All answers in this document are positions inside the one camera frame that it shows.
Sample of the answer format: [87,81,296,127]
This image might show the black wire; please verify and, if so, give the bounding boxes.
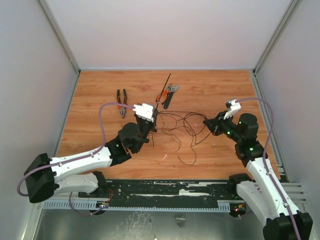
[148,109,213,166]

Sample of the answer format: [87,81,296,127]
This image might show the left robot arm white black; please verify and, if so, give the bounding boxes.
[24,110,158,204]

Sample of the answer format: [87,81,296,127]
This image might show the aluminium frame rails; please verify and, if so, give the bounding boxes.
[274,159,307,205]

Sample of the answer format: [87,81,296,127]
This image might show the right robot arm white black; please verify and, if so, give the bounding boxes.
[203,112,313,240]

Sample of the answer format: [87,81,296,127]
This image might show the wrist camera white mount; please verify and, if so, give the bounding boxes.
[132,103,155,123]
[223,99,241,120]

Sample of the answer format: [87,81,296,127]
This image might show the black zip tie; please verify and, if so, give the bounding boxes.
[155,73,171,109]

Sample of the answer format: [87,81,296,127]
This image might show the adjustable wrench black handle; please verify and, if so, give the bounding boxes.
[162,84,179,110]

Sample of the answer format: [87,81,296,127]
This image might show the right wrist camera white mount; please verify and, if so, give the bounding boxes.
[223,99,241,120]

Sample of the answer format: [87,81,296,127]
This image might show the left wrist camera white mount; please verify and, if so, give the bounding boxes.
[132,103,155,123]

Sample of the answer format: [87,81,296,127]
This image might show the large orange black pliers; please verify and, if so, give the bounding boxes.
[116,89,128,118]

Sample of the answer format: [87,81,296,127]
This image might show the small orange black pliers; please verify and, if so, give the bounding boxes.
[161,86,171,105]

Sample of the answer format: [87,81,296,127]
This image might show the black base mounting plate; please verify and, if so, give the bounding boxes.
[76,179,244,207]

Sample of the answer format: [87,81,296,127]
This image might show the grey slotted cable duct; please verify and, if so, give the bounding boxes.
[42,199,231,213]

